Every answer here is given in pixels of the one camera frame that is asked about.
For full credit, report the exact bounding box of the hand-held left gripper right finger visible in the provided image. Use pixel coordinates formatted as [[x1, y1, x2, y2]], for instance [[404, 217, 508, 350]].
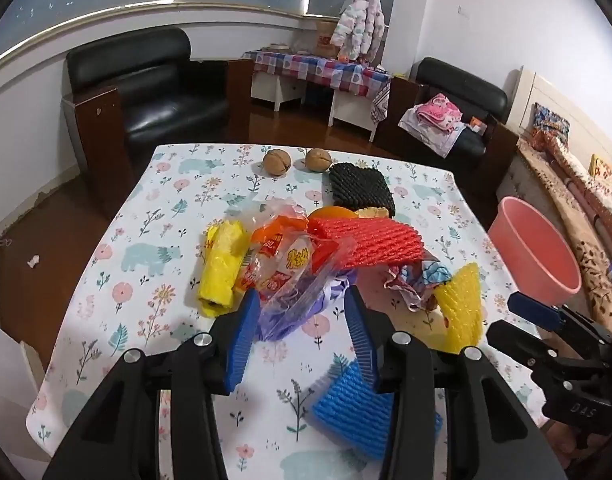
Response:
[[343, 285, 569, 480]]

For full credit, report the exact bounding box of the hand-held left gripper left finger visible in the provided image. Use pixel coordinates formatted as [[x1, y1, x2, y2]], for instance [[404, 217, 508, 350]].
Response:
[[42, 287, 263, 480]]

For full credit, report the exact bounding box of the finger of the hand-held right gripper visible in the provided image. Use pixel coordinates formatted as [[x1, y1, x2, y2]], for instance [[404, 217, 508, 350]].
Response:
[[507, 292, 587, 332], [487, 320, 562, 370]]

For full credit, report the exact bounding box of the purple plastic bag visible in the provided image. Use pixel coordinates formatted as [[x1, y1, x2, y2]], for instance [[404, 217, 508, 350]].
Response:
[[258, 267, 359, 343]]

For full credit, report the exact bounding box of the pink plastic basin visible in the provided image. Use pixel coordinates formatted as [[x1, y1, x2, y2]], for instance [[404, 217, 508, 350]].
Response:
[[487, 197, 583, 295]]

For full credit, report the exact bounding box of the blue foam fruit net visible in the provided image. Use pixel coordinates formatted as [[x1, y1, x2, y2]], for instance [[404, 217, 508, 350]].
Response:
[[311, 360, 444, 461]]

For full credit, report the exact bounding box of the colourful wrapper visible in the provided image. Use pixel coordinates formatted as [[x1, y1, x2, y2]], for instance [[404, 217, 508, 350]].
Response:
[[384, 259, 454, 313]]

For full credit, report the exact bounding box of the orange and clear plastic bag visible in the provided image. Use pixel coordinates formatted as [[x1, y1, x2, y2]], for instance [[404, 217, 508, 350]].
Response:
[[234, 199, 357, 311]]

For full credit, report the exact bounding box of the red foam fruit net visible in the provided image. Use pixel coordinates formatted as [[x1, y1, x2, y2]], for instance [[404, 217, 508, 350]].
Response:
[[307, 216, 424, 271]]

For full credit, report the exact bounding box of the brown floral blanket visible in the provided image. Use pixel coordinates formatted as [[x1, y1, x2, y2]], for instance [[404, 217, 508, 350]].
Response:
[[516, 130, 612, 321]]

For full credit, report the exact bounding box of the floral bear print tablecloth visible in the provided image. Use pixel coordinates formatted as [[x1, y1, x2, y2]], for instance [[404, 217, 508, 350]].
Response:
[[24, 144, 552, 480]]

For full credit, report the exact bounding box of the orange fruit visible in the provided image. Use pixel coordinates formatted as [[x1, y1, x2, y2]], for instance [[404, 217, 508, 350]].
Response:
[[308, 205, 359, 222]]

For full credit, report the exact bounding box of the black foam fruit net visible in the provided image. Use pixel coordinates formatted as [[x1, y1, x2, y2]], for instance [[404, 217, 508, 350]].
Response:
[[328, 162, 397, 218]]

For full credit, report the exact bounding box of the yellow patterned cushion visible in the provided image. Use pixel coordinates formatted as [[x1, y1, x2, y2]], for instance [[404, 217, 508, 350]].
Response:
[[588, 154, 612, 181]]

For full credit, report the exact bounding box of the small brown walnut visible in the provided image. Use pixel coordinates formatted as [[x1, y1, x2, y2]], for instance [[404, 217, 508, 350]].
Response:
[[305, 148, 331, 172]]

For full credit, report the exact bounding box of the large brown walnut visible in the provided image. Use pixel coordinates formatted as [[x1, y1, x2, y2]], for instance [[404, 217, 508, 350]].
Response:
[[263, 148, 292, 176]]

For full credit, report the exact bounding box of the colourful patterned pillow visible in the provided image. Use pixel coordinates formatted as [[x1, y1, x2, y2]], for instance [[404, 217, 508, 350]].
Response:
[[530, 102, 571, 151]]

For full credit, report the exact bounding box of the white folded cloth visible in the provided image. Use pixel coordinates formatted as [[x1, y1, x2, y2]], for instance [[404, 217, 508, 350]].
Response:
[[398, 105, 469, 158]]

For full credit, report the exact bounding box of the cream bed headboard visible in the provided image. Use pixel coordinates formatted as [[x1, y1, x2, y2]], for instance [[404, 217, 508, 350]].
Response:
[[506, 66, 612, 181]]

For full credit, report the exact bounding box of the pink folded cloth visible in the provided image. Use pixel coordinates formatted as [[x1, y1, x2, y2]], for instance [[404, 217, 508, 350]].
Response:
[[416, 92, 463, 133]]

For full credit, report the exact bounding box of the white side table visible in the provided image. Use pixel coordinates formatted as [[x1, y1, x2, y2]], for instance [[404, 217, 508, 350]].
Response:
[[251, 72, 379, 142]]

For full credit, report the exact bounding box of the black leather armchair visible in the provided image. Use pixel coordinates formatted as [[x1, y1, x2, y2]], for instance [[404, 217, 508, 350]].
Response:
[[60, 27, 257, 221], [376, 57, 519, 188]]

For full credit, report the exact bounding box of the patterned hanging cloth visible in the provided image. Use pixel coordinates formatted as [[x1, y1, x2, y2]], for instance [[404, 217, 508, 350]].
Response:
[[371, 80, 391, 123]]

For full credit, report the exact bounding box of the white cardboard panel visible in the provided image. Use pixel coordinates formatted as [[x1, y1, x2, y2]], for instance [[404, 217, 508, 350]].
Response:
[[0, 315, 51, 461]]

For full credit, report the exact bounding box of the checkered tablecloth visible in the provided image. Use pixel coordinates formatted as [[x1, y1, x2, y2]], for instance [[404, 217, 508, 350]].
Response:
[[243, 49, 393, 96]]

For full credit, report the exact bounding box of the pastel dotted padded jacket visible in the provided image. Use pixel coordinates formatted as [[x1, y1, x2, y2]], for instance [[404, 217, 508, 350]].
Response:
[[330, 0, 387, 63]]

